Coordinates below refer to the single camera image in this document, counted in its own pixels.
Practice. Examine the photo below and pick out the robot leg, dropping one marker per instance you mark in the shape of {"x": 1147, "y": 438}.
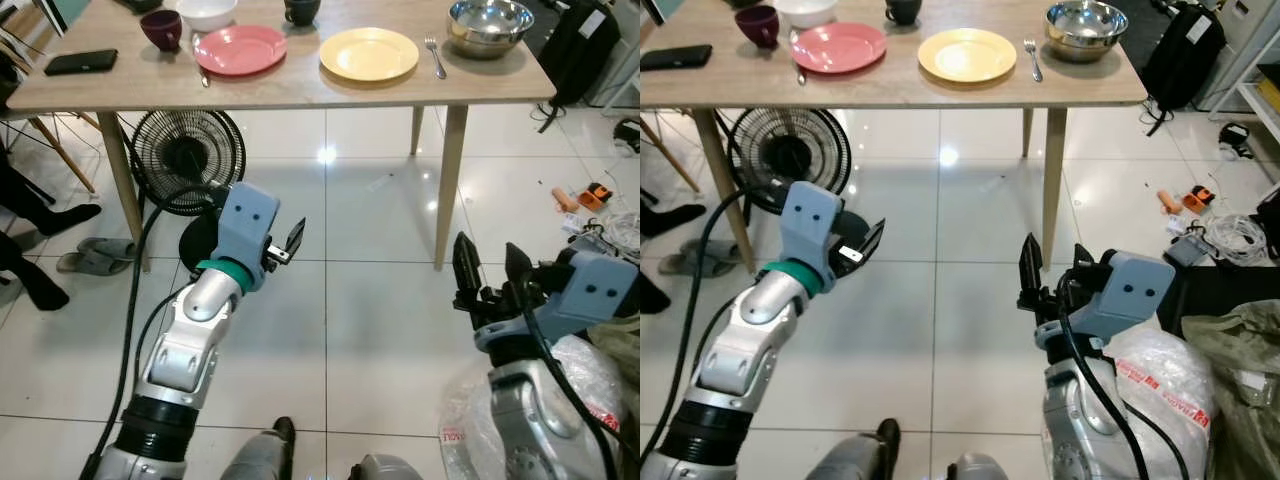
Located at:
{"x": 385, "y": 468}
{"x": 850, "y": 455}
{"x": 975, "y": 468}
{"x": 255, "y": 455}

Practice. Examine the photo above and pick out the yellow plate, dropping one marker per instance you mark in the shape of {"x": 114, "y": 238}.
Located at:
{"x": 967, "y": 55}
{"x": 368, "y": 54}

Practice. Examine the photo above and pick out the orange black tool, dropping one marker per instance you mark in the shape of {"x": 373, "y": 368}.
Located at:
{"x": 597, "y": 195}
{"x": 1199, "y": 197}

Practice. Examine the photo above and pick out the black backpack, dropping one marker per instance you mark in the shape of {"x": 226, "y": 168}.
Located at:
{"x": 578, "y": 50}
{"x": 1183, "y": 55}

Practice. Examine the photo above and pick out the black phone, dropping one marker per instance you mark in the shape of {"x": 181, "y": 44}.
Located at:
{"x": 676, "y": 58}
{"x": 80, "y": 62}

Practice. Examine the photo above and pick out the dark mug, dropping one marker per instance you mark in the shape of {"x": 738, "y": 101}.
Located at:
{"x": 302, "y": 10}
{"x": 903, "y": 10}

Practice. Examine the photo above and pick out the pink plate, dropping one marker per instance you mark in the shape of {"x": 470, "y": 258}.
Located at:
{"x": 240, "y": 50}
{"x": 838, "y": 48}

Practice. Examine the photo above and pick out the purple cup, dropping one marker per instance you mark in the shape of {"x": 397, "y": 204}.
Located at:
{"x": 757, "y": 26}
{"x": 161, "y": 30}

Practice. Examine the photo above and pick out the small black floor gadget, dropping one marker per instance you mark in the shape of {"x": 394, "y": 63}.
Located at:
{"x": 628, "y": 135}
{"x": 1235, "y": 140}

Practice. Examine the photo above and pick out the light wooden table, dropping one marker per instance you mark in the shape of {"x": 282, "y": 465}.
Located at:
{"x": 300, "y": 92}
{"x": 900, "y": 92}

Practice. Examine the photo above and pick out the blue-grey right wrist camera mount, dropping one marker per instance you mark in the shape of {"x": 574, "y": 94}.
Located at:
{"x": 600, "y": 290}
{"x": 1135, "y": 290}

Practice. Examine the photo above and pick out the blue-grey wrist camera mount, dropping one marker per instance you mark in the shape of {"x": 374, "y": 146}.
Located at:
{"x": 600, "y": 290}
{"x": 1135, "y": 290}
{"x": 245, "y": 215}
{"x": 810, "y": 215}

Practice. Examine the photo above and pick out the grey slipper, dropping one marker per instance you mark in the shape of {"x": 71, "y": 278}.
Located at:
{"x": 715, "y": 249}
{"x": 108, "y": 248}
{"x": 90, "y": 264}
{"x": 695, "y": 265}

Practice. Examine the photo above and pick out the robot right leg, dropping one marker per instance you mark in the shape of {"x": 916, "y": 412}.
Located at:
{"x": 975, "y": 468}
{"x": 385, "y": 468}

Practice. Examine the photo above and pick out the wooden leg chair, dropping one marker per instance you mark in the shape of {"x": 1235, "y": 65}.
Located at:
{"x": 672, "y": 155}
{"x": 62, "y": 150}

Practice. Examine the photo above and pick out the olive green bag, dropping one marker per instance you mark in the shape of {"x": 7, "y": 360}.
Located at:
{"x": 1240, "y": 350}
{"x": 625, "y": 335}

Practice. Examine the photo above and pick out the metal spoon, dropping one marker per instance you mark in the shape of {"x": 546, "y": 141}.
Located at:
{"x": 201, "y": 62}
{"x": 797, "y": 60}

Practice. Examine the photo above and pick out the robot left leg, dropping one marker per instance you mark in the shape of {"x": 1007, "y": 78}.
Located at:
{"x": 850, "y": 455}
{"x": 255, "y": 455}

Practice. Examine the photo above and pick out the white bowl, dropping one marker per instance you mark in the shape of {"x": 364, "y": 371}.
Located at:
{"x": 207, "y": 12}
{"x": 805, "y": 10}

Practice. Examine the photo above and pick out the white metal shelf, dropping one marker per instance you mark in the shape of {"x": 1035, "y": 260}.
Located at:
{"x": 1260, "y": 100}

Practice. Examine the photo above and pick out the tan orange cylinder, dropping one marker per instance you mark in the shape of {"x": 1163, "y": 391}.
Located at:
{"x": 566, "y": 200}
{"x": 1170, "y": 202}

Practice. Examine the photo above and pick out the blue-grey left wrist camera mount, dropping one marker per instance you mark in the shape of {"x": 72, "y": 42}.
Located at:
{"x": 245, "y": 215}
{"x": 810, "y": 215}

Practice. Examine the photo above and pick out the person leg black trousers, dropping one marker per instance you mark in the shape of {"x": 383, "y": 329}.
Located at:
{"x": 55, "y": 215}
{"x": 652, "y": 292}
{"x": 670, "y": 220}
{"x": 35, "y": 280}

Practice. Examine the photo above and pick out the steel bowl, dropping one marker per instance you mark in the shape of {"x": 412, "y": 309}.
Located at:
{"x": 490, "y": 25}
{"x": 1087, "y": 28}

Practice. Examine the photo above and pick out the metal fork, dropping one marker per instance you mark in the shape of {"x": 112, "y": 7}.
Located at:
{"x": 436, "y": 58}
{"x": 1034, "y": 60}

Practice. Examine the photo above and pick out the black floor fan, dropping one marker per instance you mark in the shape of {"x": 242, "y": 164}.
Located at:
{"x": 765, "y": 150}
{"x": 165, "y": 150}

